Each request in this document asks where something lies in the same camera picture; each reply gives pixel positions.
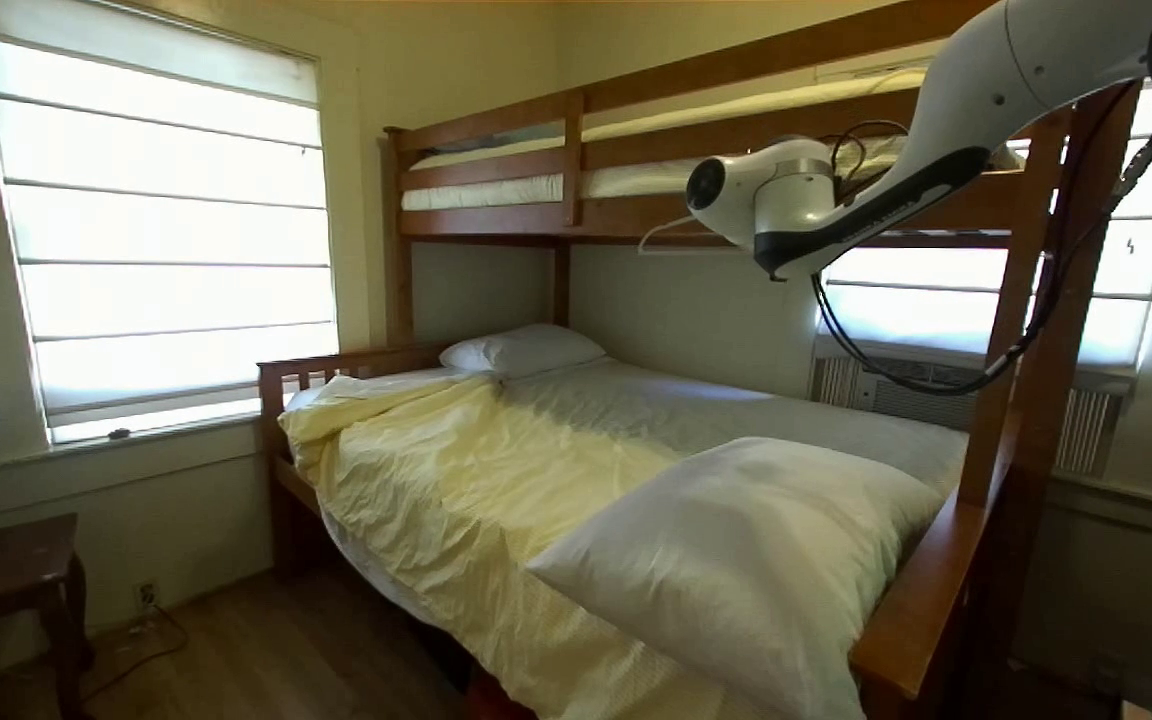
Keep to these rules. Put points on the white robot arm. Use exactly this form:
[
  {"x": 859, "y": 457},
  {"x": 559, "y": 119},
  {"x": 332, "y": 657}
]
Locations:
[{"x": 1002, "y": 80}]

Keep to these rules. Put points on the white bed sheet mattress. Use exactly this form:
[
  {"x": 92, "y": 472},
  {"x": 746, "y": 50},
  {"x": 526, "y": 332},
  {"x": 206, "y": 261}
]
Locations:
[{"x": 737, "y": 414}]

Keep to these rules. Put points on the bunk mattress with white sheet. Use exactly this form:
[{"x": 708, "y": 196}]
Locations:
[{"x": 497, "y": 192}]

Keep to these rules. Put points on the small white pillow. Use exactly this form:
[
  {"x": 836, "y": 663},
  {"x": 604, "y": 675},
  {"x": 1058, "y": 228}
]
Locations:
[{"x": 523, "y": 348}]

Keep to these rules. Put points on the yellow blanket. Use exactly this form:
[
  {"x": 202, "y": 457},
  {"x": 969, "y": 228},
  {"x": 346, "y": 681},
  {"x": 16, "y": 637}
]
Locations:
[{"x": 458, "y": 507}]

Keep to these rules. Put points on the large white pillow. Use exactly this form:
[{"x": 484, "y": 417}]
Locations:
[{"x": 737, "y": 575}]

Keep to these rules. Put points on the white window blind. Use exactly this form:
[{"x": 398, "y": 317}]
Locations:
[
  {"x": 160, "y": 224},
  {"x": 920, "y": 301}
]

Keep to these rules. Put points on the dark wooden nightstand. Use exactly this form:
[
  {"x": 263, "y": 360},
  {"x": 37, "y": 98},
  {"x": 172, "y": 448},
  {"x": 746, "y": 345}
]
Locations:
[{"x": 8, "y": 567}]

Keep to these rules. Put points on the wooden bunk bed frame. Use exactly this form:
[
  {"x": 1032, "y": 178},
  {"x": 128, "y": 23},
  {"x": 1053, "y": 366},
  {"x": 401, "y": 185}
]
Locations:
[{"x": 948, "y": 600}]

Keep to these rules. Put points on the white wall outlet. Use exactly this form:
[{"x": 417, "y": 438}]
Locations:
[{"x": 144, "y": 595}]

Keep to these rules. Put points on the white wall heater unit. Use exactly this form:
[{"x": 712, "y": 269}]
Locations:
[{"x": 1082, "y": 425}]

